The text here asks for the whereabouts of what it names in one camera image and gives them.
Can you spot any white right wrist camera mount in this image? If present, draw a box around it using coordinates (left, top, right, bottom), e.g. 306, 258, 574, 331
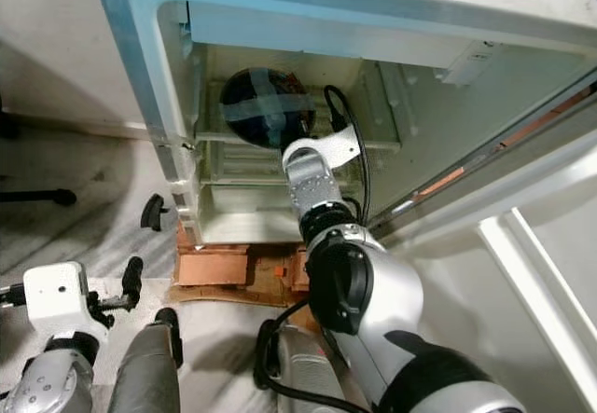
282, 124, 361, 170

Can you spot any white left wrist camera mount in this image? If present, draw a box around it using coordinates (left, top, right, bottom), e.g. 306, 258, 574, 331
23, 262, 90, 341

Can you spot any black curved plastic piece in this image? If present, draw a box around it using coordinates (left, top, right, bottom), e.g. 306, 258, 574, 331
140, 194, 169, 232

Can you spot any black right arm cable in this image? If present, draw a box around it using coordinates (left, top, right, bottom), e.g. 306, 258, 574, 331
254, 299, 383, 413

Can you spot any grey robot leg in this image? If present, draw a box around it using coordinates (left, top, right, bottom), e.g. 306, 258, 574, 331
107, 308, 186, 413
254, 320, 346, 413

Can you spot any orange brick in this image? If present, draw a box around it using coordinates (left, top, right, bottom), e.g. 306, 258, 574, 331
285, 250, 313, 293
175, 250, 251, 288

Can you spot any grey right robot leg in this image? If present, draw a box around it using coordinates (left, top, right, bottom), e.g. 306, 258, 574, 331
254, 320, 346, 413

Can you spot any white fridge door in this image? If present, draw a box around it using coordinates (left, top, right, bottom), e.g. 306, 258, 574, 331
373, 96, 597, 413

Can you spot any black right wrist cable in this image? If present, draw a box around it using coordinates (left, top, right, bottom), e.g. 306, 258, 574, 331
324, 85, 374, 226

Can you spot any grey left robot leg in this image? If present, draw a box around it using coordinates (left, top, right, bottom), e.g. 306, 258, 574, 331
107, 308, 186, 413

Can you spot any white light blue fridge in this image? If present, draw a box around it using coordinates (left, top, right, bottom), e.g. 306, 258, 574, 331
90, 0, 597, 246

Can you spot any dark round ball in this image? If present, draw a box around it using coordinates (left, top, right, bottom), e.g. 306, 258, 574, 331
220, 68, 316, 150

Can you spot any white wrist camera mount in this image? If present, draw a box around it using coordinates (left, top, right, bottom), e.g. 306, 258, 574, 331
282, 124, 361, 170
23, 262, 90, 341

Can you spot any white fridge crisper drawer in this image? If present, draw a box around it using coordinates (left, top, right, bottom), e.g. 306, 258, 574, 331
201, 147, 307, 239

